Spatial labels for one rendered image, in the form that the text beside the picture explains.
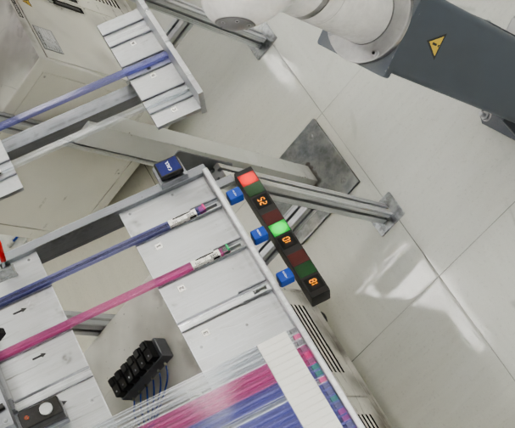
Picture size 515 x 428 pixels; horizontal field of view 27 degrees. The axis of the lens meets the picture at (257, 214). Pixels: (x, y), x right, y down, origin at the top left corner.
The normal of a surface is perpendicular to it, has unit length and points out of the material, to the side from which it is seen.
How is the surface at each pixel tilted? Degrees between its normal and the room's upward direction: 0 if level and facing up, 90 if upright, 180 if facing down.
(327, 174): 0
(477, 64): 90
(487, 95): 90
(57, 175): 90
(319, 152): 0
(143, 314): 0
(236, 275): 43
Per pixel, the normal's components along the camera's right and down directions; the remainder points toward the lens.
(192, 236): -0.08, -0.56
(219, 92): -0.66, -0.13
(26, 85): 0.45, 0.72
